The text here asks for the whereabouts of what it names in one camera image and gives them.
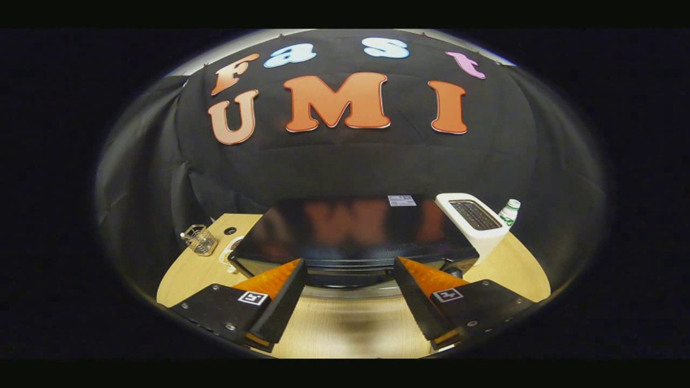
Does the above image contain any metal wire basket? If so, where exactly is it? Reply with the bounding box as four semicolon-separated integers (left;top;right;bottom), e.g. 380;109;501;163
181;224;219;257

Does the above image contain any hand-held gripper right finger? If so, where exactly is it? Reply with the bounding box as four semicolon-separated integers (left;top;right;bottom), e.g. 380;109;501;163
394;257;537;348

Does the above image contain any black toaster oven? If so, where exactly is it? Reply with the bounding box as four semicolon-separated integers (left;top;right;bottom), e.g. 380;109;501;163
229;195;480;289

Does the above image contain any white drink bottle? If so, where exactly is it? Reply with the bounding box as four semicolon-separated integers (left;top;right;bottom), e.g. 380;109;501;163
499;199;521;228

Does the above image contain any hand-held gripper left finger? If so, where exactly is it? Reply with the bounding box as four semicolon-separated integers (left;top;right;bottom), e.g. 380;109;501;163
168;259;308;352

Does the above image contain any white toaster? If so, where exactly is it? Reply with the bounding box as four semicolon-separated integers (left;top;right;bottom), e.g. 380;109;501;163
434;193;510;265

